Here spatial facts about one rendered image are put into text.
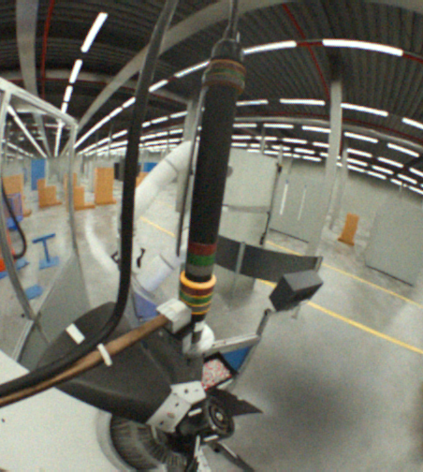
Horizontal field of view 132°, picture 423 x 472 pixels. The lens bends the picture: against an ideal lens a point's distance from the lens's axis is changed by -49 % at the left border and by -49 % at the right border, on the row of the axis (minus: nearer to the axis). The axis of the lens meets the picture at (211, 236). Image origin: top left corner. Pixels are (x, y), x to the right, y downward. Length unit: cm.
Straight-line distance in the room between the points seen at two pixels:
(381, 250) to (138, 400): 629
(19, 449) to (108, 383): 28
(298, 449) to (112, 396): 169
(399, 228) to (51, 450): 659
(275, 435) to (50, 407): 162
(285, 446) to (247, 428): 38
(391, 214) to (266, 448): 593
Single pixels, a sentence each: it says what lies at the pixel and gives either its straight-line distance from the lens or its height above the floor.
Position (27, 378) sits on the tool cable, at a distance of 19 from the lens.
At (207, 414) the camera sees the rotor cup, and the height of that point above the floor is 127.
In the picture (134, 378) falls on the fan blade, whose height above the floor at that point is 134.
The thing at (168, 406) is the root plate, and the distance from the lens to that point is 43.
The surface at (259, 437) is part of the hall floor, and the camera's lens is 179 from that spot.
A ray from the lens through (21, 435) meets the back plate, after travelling 50.
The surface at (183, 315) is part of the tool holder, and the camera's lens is 21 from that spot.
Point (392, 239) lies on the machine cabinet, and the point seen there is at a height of 109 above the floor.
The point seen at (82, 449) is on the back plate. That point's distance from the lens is 55.
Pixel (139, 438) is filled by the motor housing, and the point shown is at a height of 119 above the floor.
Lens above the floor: 168
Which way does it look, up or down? 20 degrees down
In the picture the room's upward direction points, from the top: 8 degrees clockwise
